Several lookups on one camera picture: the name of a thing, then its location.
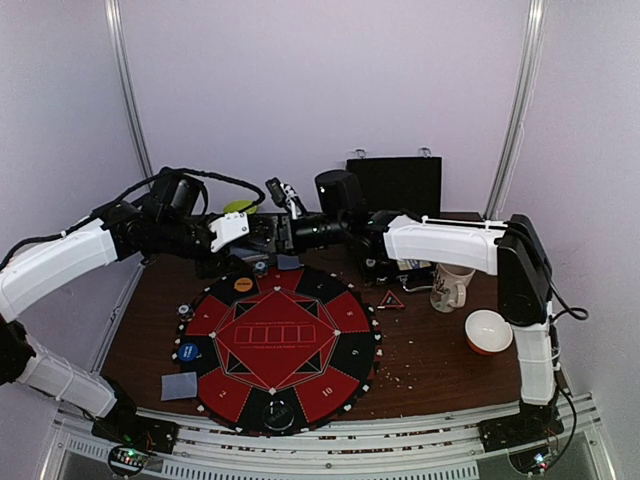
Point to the clear round dealer button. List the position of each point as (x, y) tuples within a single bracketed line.
[(278, 416)]

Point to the black red triangular token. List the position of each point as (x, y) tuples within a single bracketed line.
[(390, 301)]

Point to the white printed ceramic mug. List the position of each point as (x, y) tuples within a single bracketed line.
[(449, 290)]

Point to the round red black poker mat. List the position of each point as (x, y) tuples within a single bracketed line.
[(303, 336)]

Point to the dealt blue playing card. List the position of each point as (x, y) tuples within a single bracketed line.
[(287, 262)]

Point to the poker chip stack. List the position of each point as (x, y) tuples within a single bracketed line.
[(260, 269), (185, 312)]

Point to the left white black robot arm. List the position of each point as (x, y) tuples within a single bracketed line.
[(38, 266)]

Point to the right aluminium frame post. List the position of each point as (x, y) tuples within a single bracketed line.
[(525, 84)]

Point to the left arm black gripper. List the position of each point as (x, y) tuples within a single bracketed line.
[(214, 267)]

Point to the blue small blind button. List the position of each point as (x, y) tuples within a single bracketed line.
[(188, 352)]

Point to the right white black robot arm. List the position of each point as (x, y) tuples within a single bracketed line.
[(510, 251)]

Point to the blue deck of cards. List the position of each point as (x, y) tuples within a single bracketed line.
[(261, 234)]

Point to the left aluminium frame post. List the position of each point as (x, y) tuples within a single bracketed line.
[(117, 35)]

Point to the orange big blind button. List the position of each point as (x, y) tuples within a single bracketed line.
[(243, 284)]

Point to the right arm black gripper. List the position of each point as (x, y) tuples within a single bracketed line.
[(286, 232)]

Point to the lime green plastic bowl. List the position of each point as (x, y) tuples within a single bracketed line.
[(246, 206)]

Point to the white orange ceramic bowl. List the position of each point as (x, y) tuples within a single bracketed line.
[(487, 333)]

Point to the black poker chip case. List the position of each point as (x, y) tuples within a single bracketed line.
[(412, 183)]

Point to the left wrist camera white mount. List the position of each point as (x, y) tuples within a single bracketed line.
[(227, 229)]

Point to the aluminium frame post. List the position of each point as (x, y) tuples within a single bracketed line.
[(525, 84), (117, 35)]

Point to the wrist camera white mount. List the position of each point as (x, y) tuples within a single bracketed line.
[(284, 196), (227, 229)]

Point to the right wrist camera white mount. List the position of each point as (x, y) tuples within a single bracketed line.
[(284, 196)]

